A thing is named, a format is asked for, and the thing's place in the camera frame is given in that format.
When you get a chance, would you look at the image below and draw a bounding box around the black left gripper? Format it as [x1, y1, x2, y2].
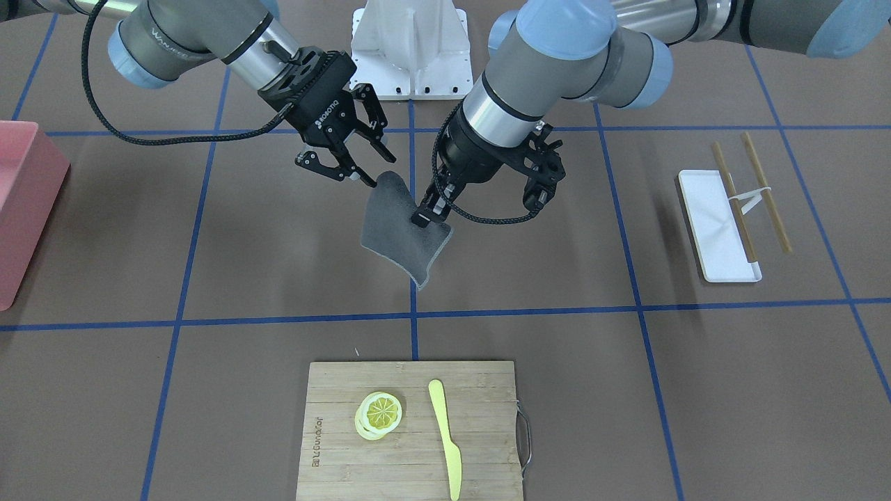
[411, 104, 508, 228]

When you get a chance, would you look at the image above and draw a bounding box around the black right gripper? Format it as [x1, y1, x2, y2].
[258, 47, 397, 188]

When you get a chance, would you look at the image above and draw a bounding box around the dark grey cloth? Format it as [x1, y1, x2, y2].
[360, 170, 454, 289]

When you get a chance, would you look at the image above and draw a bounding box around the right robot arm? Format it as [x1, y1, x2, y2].
[2, 1, 396, 187]

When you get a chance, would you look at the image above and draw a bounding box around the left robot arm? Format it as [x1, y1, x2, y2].
[411, 1, 890, 228]

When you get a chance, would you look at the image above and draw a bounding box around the yellow lemon slice toy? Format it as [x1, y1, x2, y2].
[354, 391, 403, 440]

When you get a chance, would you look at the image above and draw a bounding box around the yellow plastic knife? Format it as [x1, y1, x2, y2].
[427, 379, 464, 500]

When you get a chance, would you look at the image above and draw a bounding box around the wooden cutting board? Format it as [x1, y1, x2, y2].
[296, 361, 524, 500]

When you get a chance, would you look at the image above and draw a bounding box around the white rectangular tray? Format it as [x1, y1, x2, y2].
[679, 169, 762, 283]

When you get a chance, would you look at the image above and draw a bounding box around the white chopstick band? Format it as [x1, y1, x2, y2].
[727, 186, 771, 215]

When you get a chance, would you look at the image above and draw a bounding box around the pink plastic bin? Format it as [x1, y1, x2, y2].
[1, 120, 70, 311]

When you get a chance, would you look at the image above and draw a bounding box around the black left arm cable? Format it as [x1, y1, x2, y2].
[430, 104, 540, 225]

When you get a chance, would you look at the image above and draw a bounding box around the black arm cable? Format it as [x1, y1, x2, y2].
[81, 0, 293, 146]
[430, 104, 540, 225]

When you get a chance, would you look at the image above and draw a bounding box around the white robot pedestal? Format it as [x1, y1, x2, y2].
[349, 1, 473, 101]

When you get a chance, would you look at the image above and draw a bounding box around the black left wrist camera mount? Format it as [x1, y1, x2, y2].
[506, 120, 566, 215]

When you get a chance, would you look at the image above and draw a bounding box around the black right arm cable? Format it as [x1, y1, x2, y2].
[81, 0, 293, 146]

